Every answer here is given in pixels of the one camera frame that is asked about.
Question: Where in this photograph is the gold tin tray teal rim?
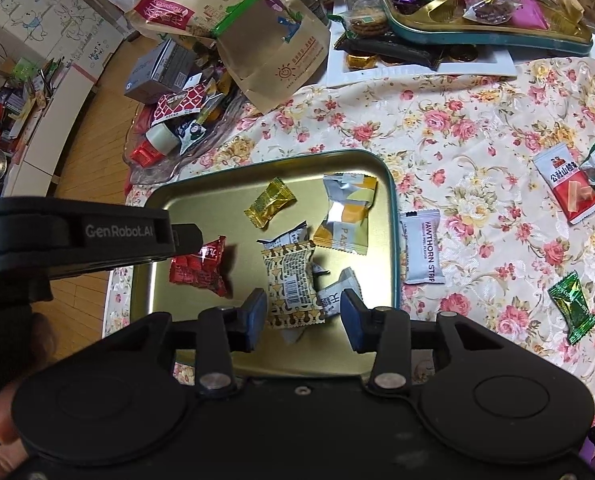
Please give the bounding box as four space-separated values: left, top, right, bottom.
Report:
130 149 401 378

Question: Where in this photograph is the red lattice print packet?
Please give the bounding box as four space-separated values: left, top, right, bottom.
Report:
150 85 218 126

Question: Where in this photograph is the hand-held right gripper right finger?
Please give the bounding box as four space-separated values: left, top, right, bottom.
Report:
340 289 508 396

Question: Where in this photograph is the white flat tray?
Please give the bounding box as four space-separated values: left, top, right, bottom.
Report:
326 25 518 86

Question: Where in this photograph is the gold foil chocolate coin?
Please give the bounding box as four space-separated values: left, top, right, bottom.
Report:
345 52 378 71

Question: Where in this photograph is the white strip snack packet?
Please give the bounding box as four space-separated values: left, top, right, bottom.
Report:
399 208 445 285

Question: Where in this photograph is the red berry print snack packet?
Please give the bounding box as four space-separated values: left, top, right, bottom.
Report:
170 235 228 297

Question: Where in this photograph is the clear pack of cookies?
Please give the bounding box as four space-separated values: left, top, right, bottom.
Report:
347 7 391 38

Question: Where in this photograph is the white dark-edged snack packet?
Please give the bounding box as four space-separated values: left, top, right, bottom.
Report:
256 220 311 251

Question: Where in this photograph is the green candy packet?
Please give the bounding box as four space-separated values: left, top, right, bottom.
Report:
548 270 595 346

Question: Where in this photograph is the black snack bar packet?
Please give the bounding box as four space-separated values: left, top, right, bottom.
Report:
333 35 441 71

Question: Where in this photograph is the yellow foil candy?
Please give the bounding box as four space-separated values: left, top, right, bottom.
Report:
244 177 296 223

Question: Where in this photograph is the person's left hand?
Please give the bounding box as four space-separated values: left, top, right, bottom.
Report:
0 311 61 455

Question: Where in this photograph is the floral tablecloth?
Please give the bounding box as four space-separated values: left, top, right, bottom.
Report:
104 57 595 426

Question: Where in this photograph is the grey and yellow snack packet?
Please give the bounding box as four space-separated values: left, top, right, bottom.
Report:
311 172 378 256

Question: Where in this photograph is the grey carton box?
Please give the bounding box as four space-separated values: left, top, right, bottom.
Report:
124 40 203 106

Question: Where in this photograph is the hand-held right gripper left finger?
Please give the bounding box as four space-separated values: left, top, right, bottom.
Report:
100 287 269 399

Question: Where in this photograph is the small white snack packet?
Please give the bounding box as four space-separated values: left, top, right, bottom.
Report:
312 267 358 318

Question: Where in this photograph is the teal tin of sweets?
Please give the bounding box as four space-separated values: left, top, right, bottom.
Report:
367 0 594 56

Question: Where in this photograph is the white cabinet with drawings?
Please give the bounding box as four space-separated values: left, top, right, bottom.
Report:
0 0 128 198

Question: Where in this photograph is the beige patterned snack packet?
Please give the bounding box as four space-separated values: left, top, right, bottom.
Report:
260 240 327 331

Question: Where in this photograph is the red and white snack packet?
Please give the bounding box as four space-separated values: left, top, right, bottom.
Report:
533 144 595 224

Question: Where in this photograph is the clear glass dish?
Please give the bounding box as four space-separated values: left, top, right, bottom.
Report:
122 95 258 186

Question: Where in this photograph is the pink snack packet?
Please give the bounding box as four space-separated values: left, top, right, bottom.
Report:
456 0 549 31

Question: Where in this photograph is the white cartoon print packet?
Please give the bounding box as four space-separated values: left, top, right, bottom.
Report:
174 120 208 153

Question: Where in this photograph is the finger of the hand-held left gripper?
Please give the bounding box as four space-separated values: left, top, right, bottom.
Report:
170 222 204 256

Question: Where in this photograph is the kraft paper snack bag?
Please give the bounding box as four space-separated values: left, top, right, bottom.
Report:
127 0 331 113

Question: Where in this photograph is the plain red packet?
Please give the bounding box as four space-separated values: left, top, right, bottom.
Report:
130 142 163 168

